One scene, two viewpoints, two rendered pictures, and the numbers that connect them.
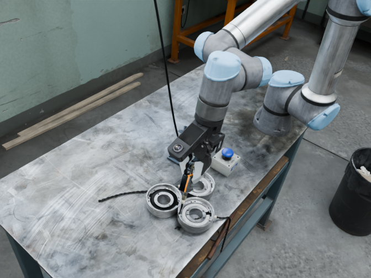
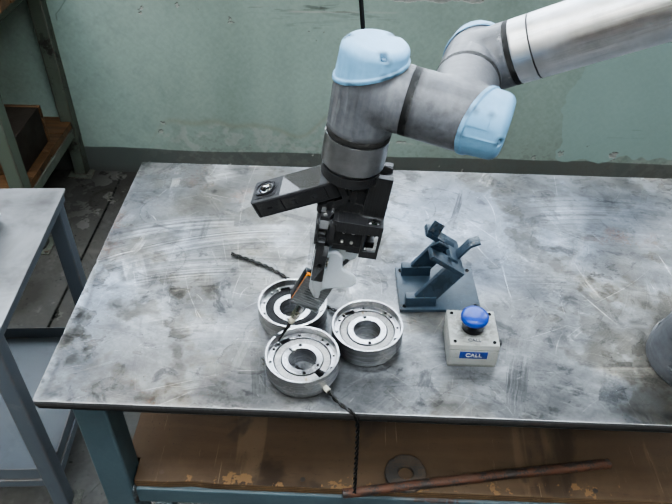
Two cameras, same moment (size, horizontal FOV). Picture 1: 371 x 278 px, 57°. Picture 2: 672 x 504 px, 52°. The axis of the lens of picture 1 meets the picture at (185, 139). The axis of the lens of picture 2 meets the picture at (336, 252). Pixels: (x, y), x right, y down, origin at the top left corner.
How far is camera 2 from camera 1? 0.69 m
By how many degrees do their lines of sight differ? 43
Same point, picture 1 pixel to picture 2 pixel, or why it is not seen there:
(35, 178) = (212, 184)
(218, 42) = (468, 39)
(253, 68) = (440, 94)
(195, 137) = (298, 187)
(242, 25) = (539, 19)
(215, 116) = (332, 159)
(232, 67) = (356, 58)
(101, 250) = (155, 305)
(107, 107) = not seen: hidden behind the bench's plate
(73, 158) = not seen: hidden behind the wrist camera
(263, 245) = not seen: outside the picture
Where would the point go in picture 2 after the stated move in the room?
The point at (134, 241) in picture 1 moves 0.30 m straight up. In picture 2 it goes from (198, 327) to (170, 161)
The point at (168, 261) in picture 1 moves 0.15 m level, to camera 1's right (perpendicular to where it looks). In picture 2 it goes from (195, 383) to (241, 464)
